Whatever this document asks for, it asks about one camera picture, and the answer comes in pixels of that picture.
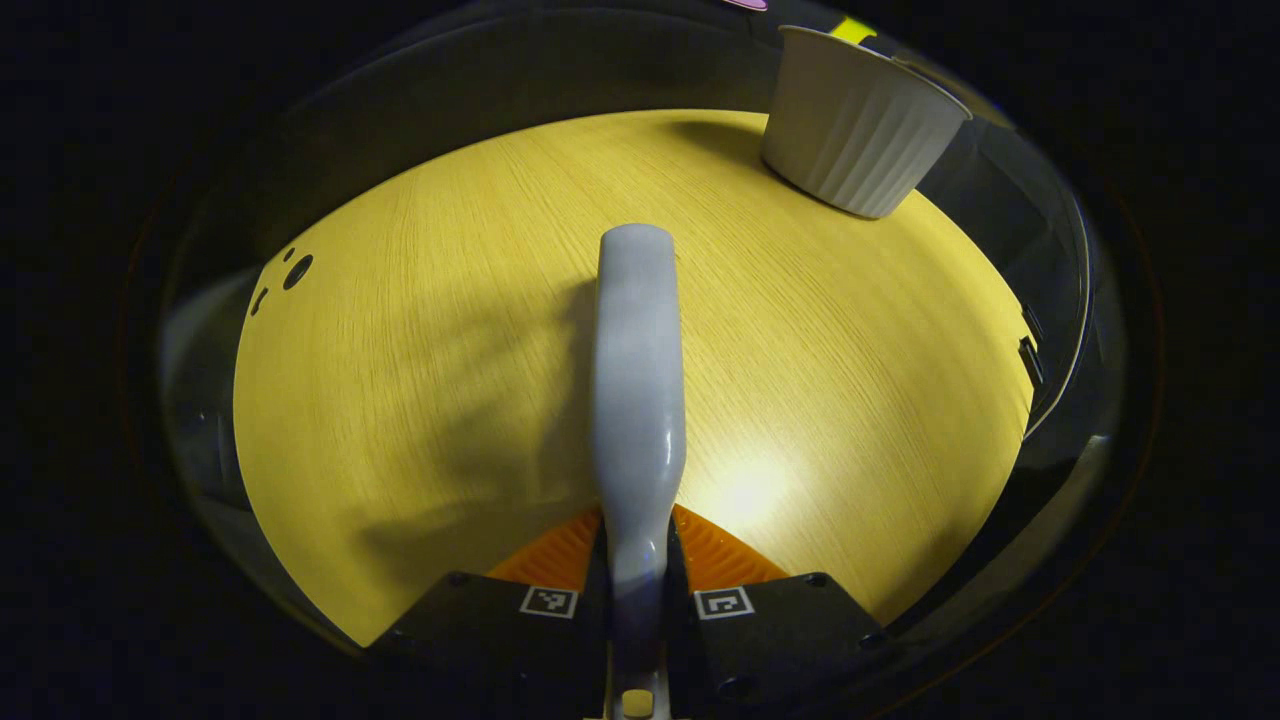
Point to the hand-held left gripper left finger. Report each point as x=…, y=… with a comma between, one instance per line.
x=470, y=640

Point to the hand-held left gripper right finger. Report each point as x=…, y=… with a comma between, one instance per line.
x=790, y=640

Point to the small grey broom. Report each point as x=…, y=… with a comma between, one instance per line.
x=638, y=380

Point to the white ribbed garbage bin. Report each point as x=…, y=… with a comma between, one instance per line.
x=860, y=120

